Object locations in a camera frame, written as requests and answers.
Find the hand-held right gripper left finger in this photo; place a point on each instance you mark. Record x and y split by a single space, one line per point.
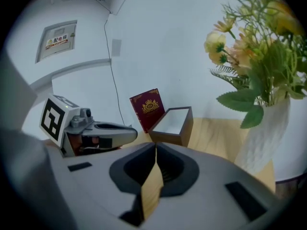
91 190

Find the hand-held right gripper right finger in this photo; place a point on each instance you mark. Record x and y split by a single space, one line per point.
204 200

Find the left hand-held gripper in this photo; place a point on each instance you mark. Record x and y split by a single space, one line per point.
52 118

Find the dark brown box red lid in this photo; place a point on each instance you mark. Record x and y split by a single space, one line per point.
185 128

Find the person's left hand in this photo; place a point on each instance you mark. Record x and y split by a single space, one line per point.
84 142

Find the white ribbed vase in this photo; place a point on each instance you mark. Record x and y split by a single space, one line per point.
266 138

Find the grey electrical panel door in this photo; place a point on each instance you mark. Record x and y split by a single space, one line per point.
57 42

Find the yellow artificial flower bouquet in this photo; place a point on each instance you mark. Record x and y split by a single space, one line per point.
266 56

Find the grey wall plate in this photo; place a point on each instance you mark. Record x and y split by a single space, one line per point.
116 47

